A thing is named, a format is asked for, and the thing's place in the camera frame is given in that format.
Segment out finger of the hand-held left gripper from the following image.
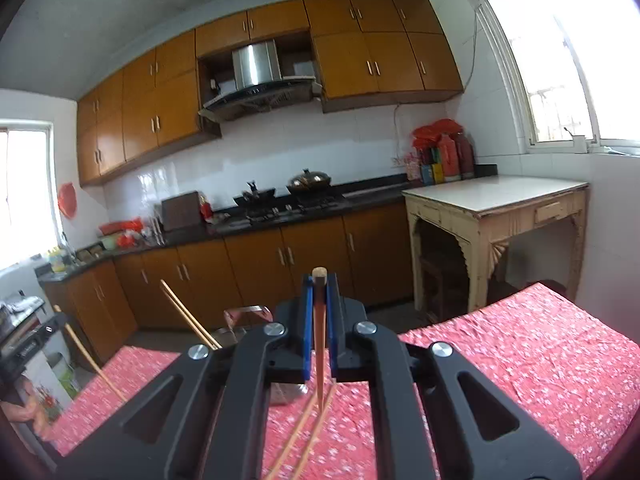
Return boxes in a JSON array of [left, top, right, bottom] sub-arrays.
[[30, 312, 68, 347]]

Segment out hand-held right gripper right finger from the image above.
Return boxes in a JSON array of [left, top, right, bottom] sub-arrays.
[[325, 275, 583, 480]]

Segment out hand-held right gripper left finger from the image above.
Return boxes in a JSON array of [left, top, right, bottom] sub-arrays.
[[55, 275, 316, 480]]

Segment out metal wire chopstick holder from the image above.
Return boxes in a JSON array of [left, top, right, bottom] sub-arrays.
[[212, 305, 309, 407]]

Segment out person's left hand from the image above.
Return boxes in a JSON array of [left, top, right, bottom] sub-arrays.
[[0, 396, 51, 433]]

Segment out wooden lower kitchen cabinets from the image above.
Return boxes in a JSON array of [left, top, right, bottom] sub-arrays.
[[42, 202, 416, 361]]

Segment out red plastic bag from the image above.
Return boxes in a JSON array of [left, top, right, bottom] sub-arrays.
[[122, 217, 147, 247]]

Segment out black gas stove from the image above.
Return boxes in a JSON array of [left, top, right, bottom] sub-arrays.
[[234, 191, 347, 222]]

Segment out black kitchen countertop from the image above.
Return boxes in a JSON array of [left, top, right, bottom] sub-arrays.
[[37, 174, 408, 281]]

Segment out red floral tablecloth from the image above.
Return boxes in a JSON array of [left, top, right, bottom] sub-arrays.
[[47, 282, 640, 480]]

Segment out wok with domed lid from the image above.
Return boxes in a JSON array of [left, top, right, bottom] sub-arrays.
[[286, 168, 332, 194]]

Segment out cream wooden side table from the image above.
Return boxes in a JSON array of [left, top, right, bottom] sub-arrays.
[[401, 175, 591, 323]]

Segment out large dark red bottle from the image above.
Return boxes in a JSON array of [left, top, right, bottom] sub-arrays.
[[452, 131, 476, 181]]

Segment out red bags behind bottles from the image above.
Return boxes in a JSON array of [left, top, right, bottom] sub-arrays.
[[412, 119, 463, 148]]

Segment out steel range hood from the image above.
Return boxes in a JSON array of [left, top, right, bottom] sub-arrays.
[[198, 40, 323, 122]]

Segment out large barred window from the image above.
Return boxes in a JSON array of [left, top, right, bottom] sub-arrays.
[[465, 0, 640, 153]]

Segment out red hanging wall bag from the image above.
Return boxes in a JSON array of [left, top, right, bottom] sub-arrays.
[[57, 182, 79, 219]]

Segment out black wok with handle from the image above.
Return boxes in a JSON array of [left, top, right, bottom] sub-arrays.
[[241, 180, 277, 201]]

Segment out wooden upper wall cabinets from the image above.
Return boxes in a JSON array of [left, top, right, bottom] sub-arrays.
[[76, 0, 464, 187]]

